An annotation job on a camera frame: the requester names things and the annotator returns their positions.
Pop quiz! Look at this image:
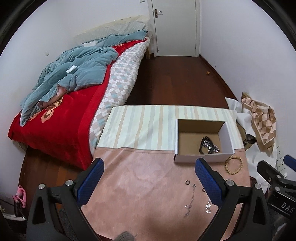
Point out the pillow at bed head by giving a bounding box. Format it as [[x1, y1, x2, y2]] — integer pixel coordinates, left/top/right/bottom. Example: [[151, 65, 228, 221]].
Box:
[[74, 15, 152, 44]]

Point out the blue-grey quilt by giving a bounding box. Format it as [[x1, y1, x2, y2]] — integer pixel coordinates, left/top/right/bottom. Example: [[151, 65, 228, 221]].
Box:
[[20, 30, 147, 126]]

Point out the white power strip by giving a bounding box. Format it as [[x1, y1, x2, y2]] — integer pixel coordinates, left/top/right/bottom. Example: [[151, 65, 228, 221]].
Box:
[[276, 146, 287, 178]]

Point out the white tissue on quilt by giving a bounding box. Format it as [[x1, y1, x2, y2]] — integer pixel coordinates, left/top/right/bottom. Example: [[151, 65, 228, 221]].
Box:
[[66, 65, 77, 74]]

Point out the white cardboard box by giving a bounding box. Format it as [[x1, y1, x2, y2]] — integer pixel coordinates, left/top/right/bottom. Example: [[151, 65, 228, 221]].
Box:
[[174, 119, 235, 163]]

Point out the wooden bead bracelet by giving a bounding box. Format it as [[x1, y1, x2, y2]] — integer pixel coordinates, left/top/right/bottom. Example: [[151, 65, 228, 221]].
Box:
[[224, 155, 244, 175]]

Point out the red bed cover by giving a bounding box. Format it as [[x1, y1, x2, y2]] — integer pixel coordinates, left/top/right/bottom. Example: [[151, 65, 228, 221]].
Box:
[[8, 40, 144, 170]]

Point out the white door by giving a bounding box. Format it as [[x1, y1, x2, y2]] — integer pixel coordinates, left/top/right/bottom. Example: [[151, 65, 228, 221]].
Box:
[[147, 0, 201, 57]]

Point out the checkered mattress pad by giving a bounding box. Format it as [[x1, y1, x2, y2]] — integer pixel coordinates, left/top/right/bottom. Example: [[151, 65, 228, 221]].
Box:
[[89, 37, 150, 155]]

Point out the black smart watch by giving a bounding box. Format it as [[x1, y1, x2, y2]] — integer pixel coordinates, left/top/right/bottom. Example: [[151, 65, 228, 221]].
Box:
[[199, 136, 214, 155]]

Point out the pink slipper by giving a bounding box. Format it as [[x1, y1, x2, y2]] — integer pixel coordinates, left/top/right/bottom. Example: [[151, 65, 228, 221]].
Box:
[[13, 185, 26, 208]]

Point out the brown patterned scarf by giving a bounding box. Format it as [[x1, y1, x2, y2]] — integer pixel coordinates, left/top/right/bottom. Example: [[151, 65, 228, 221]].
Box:
[[241, 92, 276, 155]]

